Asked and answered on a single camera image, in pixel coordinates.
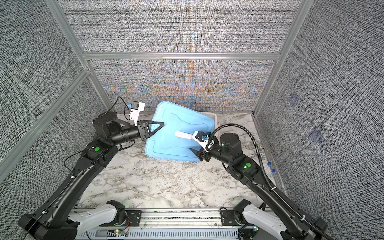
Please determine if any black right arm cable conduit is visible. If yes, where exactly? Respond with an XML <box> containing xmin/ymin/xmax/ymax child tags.
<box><xmin>209</xmin><ymin>123</ymin><xmax>334</xmax><ymax>240</ymax></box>

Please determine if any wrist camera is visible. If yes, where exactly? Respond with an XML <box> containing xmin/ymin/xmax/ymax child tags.
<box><xmin>129</xmin><ymin>101</ymin><xmax>145</xmax><ymax>126</ymax></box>
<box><xmin>192</xmin><ymin>131</ymin><xmax>215</xmax><ymax>152</ymax></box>

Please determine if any blue capped test tube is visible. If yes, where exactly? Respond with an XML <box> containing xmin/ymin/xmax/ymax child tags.
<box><xmin>270</xmin><ymin>169</ymin><xmax>276</xmax><ymax>177</ymax></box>
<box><xmin>266</xmin><ymin>162</ymin><xmax>272</xmax><ymax>173</ymax></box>

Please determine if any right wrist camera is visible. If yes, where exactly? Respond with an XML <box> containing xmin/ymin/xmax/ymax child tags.
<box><xmin>192</xmin><ymin>131</ymin><xmax>215</xmax><ymax>152</ymax></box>

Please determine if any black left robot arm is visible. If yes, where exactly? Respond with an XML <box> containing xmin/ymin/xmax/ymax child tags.
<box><xmin>18</xmin><ymin>112</ymin><xmax>165</xmax><ymax>240</ymax></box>

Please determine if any blue plastic bin lid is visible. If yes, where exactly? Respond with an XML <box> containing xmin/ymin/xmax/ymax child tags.
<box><xmin>145</xmin><ymin>101</ymin><xmax>215</xmax><ymax>162</ymax></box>

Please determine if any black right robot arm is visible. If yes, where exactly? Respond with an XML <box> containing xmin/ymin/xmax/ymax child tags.
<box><xmin>189</xmin><ymin>131</ymin><xmax>329</xmax><ymax>240</ymax></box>

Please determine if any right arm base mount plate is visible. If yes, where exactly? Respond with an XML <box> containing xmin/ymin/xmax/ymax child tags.
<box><xmin>219</xmin><ymin>208</ymin><xmax>241</xmax><ymax>227</ymax></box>

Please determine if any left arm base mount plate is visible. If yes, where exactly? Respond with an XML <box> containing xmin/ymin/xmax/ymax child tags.
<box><xmin>101</xmin><ymin>210</ymin><xmax>143</xmax><ymax>227</ymax></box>

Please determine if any aluminium mounting rail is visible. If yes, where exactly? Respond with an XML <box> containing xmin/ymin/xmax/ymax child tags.
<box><xmin>69</xmin><ymin>204</ymin><xmax>277</xmax><ymax>240</ymax></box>

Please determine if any white plastic storage bin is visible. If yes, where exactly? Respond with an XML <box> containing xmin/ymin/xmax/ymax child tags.
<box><xmin>200</xmin><ymin>112</ymin><xmax>220</xmax><ymax>130</ymax></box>

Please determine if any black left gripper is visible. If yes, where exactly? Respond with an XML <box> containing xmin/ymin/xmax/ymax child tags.
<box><xmin>111</xmin><ymin>121</ymin><xmax>164</xmax><ymax>148</ymax></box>

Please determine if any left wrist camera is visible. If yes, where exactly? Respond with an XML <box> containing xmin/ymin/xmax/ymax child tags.
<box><xmin>129</xmin><ymin>101</ymin><xmax>145</xmax><ymax>126</ymax></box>

